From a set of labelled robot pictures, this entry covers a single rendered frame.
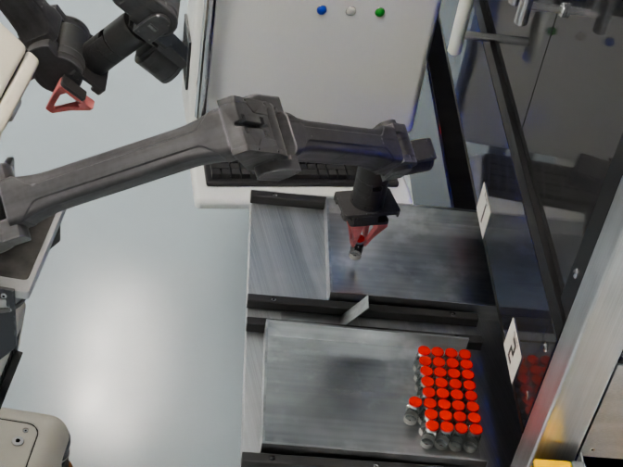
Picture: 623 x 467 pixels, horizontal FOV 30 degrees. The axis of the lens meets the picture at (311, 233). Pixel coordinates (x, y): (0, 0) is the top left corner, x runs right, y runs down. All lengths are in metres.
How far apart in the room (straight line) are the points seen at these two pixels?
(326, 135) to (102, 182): 0.34
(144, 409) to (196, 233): 0.70
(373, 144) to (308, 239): 0.42
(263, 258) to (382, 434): 0.43
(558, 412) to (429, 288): 0.53
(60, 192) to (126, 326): 1.68
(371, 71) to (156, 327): 1.07
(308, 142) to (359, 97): 0.90
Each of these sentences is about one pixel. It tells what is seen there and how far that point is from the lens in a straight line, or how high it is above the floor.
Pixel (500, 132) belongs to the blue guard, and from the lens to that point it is 2.01.
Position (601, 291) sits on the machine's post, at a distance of 1.48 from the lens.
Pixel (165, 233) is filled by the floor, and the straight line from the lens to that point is 3.46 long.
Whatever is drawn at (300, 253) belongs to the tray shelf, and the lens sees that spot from 2.10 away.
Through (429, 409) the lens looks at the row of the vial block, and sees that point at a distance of 1.82.
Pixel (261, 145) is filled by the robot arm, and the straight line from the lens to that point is 1.49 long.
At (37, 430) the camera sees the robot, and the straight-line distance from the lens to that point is 2.57.
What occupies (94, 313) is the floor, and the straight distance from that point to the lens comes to 3.20.
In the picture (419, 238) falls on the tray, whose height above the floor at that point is 0.88.
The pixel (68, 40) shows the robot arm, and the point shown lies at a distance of 1.88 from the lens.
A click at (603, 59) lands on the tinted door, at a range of 1.58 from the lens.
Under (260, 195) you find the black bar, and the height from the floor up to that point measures 0.90.
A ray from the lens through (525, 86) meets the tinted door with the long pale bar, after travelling 1.93.
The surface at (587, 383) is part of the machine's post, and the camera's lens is 1.59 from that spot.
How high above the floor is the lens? 2.25
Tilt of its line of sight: 40 degrees down
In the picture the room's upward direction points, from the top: 10 degrees clockwise
